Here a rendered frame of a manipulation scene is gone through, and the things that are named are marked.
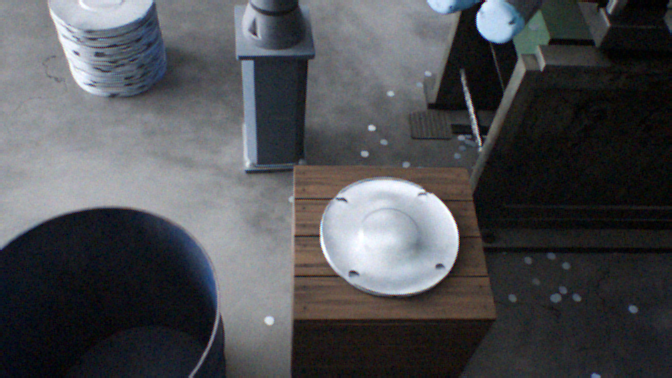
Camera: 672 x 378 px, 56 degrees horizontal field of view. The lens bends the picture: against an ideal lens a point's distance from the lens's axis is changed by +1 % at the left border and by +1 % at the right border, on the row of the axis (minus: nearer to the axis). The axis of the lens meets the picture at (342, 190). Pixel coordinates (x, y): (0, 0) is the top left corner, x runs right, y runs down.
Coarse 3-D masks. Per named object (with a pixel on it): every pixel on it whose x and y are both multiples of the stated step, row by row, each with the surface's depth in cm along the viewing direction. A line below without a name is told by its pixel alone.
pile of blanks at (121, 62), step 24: (144, 24) 185; (72, 48) 185; (96, 48) 182; (120, 48) 184; (144, 48) 189; (72, 72) 198; (96, 72) 189; (120, 72) 190; (144, 72) 196; (120, 96) 198
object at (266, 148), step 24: (240, 24) 155; (240, 48) 150; (312, 48) 152; (264, 72) 155; (288, 72) 156; (264, 96) 162; (288, 96) 163; (264, 120) 169; (288, 120) 170; (264, 144) 177; (288, 144) 178; (264, 168) 184; (288, 168) 185
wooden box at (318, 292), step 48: (336, 192) 140; (432, 192) 142; (480, 240) 135; (336, 288) 126; (432, 288) 128; (480, 288) 129; (336, 336) 128; (384, 336) 129; (432, 336) 130; (480, 336) 131
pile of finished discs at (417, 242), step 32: (352, 192) 139; (384, 192) 140; (416, 192) 140; (352, 224) 134; (384, 224) 134; (416, 224) 135; (448, 224) 136; (352, 256) 129; (384, 256) 129; (416, 256) 130; (448, 256) 131; (384, 288) 125; (416, 288) 126
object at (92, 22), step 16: (48, 0) 182; (64, 0) 183; (80, 0) 183; (96, 0) 183; (112, 0) 184; (128, 0) 185; (144, 0) 186; (64, 16) 179; (80, 16) 180; (96, 16) 180; (112, 16) 181; (128, 16) 181
